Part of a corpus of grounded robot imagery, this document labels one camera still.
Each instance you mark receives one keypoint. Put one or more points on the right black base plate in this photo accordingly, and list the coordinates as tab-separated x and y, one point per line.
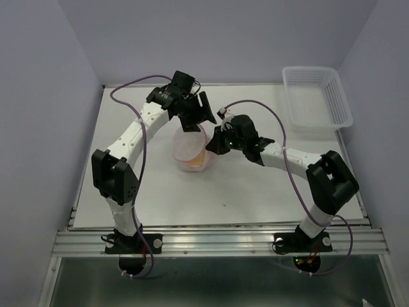
292	242

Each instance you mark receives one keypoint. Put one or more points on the beige bra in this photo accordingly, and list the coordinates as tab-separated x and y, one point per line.
198	161

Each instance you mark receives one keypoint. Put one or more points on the white plastic basket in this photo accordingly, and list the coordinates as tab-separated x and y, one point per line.
316	99

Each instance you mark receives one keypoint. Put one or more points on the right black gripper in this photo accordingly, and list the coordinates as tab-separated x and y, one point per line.
215	145

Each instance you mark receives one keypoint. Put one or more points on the white mesh laundry bag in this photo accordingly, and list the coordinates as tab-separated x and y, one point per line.
187	145

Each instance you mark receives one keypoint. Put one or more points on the aluminium frame rail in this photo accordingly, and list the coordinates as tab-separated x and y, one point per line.
211	241

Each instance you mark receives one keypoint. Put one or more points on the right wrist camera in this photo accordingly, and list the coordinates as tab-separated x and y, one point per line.
226	116

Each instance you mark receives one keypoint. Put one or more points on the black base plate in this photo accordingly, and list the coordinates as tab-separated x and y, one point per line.
292	242
118	244

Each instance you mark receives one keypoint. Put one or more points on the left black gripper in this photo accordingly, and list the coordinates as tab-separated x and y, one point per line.
189	125

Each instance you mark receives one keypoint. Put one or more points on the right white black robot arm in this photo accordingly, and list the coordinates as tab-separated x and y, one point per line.
331	182

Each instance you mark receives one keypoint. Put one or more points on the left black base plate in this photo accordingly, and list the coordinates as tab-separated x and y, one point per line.
118	244

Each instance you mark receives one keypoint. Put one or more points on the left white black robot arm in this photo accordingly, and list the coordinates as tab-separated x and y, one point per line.
112	168

